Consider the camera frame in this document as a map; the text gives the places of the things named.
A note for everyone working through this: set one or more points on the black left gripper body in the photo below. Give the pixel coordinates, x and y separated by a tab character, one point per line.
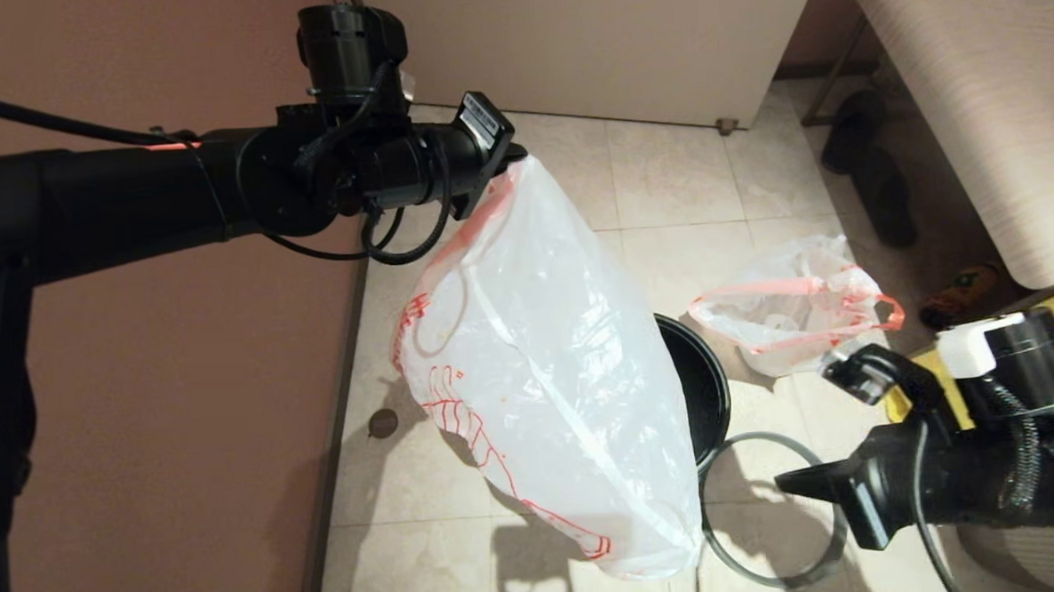
423	167

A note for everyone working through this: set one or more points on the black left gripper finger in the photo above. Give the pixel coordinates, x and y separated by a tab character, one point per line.
509	165
514	153

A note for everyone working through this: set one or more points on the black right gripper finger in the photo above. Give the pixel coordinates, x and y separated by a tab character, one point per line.
825	489
824	472

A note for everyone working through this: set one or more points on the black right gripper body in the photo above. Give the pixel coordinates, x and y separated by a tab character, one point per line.
900	484

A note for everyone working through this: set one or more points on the black round trash bin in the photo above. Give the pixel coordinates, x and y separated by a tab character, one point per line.
707	386

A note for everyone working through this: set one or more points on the used white printed trash bag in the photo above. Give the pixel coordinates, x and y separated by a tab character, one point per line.
786	320

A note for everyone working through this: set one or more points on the white plastic bag orange trim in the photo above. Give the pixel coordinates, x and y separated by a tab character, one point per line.
565	348

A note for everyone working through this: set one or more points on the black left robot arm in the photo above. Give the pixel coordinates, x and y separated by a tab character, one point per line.
114	198

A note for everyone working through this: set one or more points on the grey ribbed cylinder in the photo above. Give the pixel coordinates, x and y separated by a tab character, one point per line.
1037	567

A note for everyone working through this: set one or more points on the white door panel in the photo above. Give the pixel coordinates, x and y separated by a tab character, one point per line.
640	42

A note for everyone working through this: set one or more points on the orange brown shoe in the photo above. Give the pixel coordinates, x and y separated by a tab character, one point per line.
958	297

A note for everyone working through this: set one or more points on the small metal door stopper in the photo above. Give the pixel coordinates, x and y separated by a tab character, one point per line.
727	127

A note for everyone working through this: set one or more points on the black slipper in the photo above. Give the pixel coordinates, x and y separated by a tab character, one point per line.
886	205
851	131

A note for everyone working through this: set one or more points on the dark metal bench leg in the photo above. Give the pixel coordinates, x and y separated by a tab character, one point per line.
829	78

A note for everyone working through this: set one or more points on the wood grain bench top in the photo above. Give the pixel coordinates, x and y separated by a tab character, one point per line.
972	90

